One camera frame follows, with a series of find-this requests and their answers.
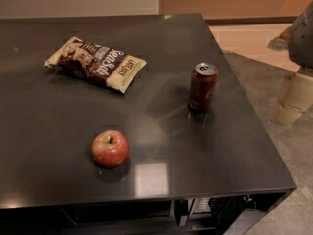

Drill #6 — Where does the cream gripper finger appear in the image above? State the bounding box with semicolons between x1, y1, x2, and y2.
273;67;313;125

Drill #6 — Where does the red apple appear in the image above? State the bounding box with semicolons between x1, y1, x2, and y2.
91;130;129;168

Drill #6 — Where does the red coke can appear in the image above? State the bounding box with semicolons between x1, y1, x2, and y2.
188;63;218;112

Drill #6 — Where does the brown sea salt snack bag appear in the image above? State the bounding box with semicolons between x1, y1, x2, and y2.
44;36;147;94

